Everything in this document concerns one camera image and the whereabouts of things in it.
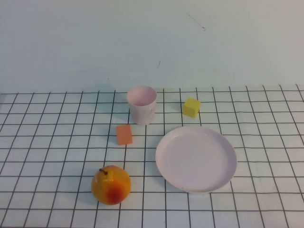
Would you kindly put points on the orange yellow toy pear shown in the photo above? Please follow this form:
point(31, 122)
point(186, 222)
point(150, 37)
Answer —
point(111, 185)

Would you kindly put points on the pale pink round plate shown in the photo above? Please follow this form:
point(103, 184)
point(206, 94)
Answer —
point(196, 159)

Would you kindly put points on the orange rectangular block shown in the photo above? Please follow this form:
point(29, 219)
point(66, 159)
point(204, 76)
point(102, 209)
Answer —
point(124, 135)

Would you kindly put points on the pale pink plastic cup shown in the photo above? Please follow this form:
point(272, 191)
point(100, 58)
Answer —
point(142, 111)

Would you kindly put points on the white black-grid table cover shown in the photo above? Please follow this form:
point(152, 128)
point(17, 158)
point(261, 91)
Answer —
point(47, 154)

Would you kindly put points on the yellow foam cube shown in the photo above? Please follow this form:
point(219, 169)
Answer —
point(191, 108)

